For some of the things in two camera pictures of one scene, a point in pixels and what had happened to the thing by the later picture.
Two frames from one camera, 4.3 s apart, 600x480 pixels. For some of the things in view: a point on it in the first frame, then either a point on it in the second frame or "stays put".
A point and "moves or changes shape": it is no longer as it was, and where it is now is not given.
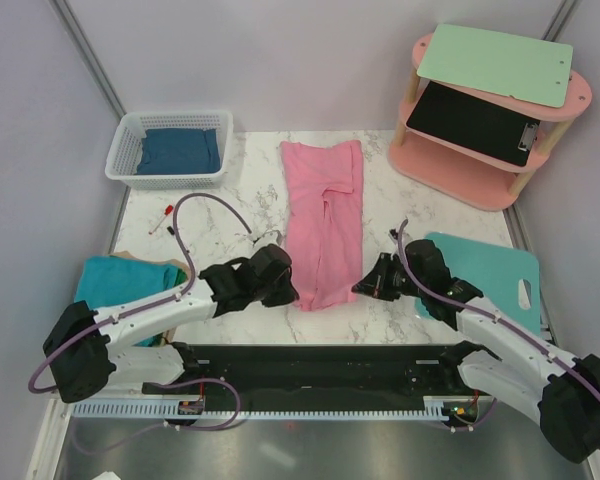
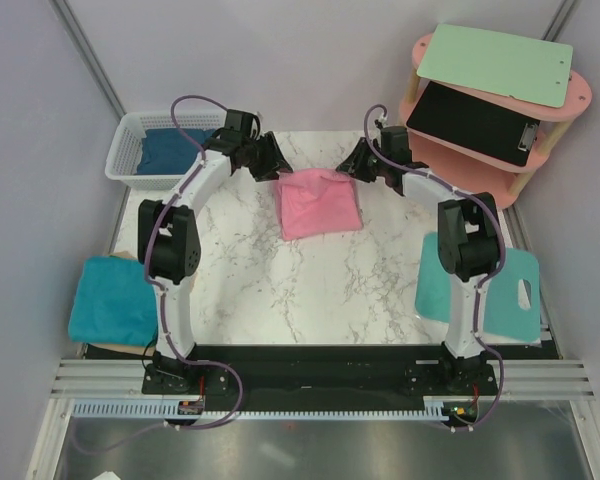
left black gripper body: x=275 y=295 to x=250 y=146
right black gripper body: x=390 y=282 to x=375 y=166
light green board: x=527 y=68 stays put
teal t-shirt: x=106 y=280 stays put
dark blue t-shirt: x=178 y=151 stays put
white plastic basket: x=129 y=131 stays put
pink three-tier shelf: x=467 y=175 stays put
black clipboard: x=463 y=120 stays put
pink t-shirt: x=322 y=184 moves or changes shape
